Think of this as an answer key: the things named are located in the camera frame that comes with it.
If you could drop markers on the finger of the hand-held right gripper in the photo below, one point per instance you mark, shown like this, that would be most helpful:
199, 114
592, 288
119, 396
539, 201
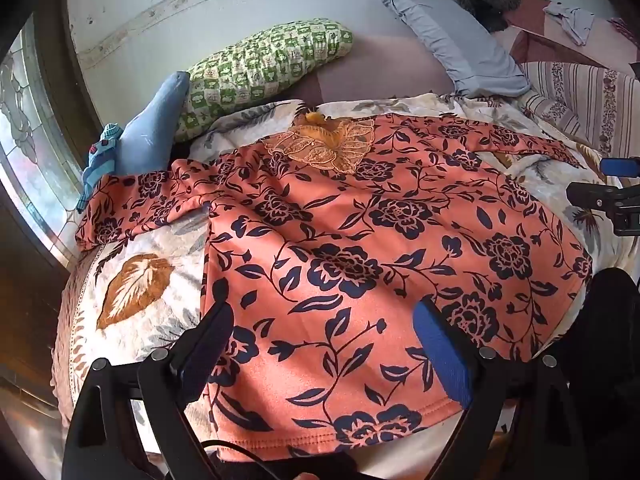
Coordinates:
620, 166
592, 195

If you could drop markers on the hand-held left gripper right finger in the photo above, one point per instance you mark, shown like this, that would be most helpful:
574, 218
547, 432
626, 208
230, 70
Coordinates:
442, 355

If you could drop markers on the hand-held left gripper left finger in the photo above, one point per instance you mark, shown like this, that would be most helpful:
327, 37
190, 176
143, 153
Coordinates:
197, 365

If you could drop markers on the orange floral top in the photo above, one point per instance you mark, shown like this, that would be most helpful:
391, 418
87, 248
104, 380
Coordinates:
325, 240

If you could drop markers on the striped floral pillow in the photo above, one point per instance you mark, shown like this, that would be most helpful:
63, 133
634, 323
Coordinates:
585, 100

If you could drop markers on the cream leaf-print blanket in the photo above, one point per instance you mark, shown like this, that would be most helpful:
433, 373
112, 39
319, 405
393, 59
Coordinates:
135, 285

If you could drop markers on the person's dark clothing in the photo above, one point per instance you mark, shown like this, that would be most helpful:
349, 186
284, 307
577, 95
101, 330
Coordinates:
610, 340

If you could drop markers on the maroon cloth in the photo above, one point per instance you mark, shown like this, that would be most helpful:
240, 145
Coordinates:
537, 45

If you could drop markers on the light grey garment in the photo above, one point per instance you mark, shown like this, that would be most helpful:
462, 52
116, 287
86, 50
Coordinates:
570, 20

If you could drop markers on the grey-blue ruffled pillow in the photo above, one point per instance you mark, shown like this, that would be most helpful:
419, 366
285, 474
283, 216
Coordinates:
460, 45

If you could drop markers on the teal patterned cloth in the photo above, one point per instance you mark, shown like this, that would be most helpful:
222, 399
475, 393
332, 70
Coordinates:
100, 157

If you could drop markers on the blue-grey cloth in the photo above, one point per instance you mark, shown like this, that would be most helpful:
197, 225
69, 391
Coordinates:
150, 130

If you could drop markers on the mauve bedsheet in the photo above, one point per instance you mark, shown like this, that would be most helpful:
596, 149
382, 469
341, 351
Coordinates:
385, 70

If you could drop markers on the stained glass window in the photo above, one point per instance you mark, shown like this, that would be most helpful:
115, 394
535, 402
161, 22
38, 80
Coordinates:
25, 125

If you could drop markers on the green checked pillow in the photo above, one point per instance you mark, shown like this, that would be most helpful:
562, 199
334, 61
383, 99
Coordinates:
260, 65

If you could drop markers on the brown wooden window frame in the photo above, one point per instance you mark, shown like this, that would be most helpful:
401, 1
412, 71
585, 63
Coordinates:
57, 75

